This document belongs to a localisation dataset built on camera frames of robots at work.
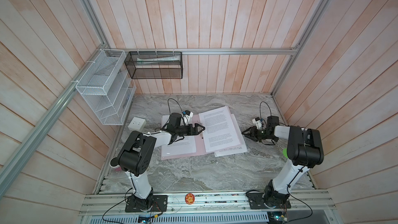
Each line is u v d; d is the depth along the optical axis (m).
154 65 1.03
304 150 0.48
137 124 0.98
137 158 0.49
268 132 0.78
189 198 0.75
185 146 0.93
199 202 0.75
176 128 0.77
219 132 0.97
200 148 0.93
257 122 0.93
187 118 0.84
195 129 0.85
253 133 0.87
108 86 0.72
